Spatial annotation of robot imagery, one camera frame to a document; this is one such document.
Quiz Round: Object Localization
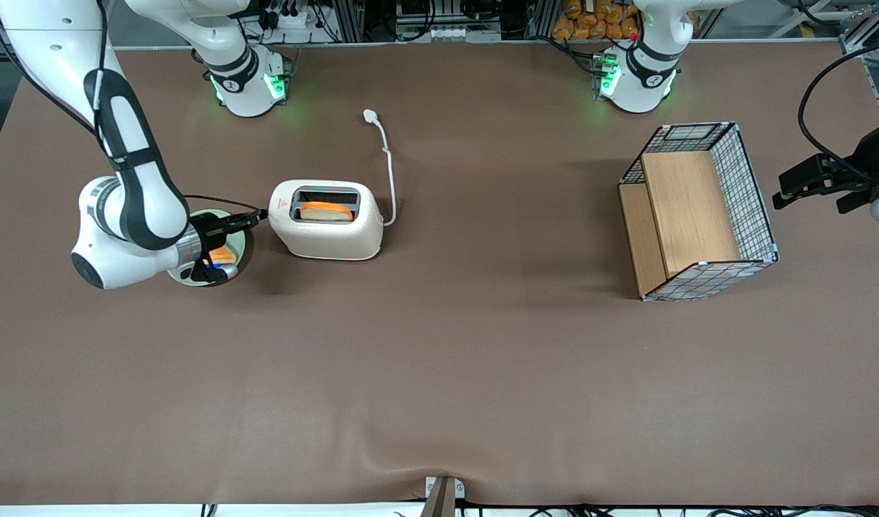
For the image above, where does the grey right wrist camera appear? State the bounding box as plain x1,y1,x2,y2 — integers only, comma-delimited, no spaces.
192,263,238,284

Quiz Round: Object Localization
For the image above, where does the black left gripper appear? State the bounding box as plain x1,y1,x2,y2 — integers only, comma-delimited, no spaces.
772,115,879,215

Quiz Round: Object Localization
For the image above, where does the metal table edge bracket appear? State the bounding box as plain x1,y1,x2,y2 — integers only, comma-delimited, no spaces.
424,475,467,517

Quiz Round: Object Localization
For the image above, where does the white power strip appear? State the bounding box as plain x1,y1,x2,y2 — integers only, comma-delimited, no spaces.
264,3,320,31

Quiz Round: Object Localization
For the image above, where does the white two-slot toaster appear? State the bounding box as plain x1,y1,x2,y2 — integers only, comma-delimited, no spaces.
268,180,385,261

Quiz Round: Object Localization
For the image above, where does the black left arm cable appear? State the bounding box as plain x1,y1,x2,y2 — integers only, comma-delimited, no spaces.
798,39,879,182

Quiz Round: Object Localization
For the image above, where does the light wooden step shelf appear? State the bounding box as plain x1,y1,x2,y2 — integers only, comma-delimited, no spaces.
618,150,743,297

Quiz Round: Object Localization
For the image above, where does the white toaster cable with plug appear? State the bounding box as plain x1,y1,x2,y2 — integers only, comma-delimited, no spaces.
362,108,398,228

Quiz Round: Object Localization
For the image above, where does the pale green round plate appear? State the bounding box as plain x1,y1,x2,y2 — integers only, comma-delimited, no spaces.
168,208,254,288

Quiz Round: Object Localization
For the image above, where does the aluminium frame profile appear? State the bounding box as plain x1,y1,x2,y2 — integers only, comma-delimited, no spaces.
837,0,879,55

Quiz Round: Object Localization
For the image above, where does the pile of orange bread rolls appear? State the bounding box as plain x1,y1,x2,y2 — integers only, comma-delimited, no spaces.
552,0,641,42

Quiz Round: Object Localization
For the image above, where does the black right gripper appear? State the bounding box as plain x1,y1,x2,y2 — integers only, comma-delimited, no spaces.
190,208,270,283

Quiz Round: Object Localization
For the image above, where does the wire basket with checked liner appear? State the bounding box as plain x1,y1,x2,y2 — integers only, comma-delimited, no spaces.
618,122,780,303

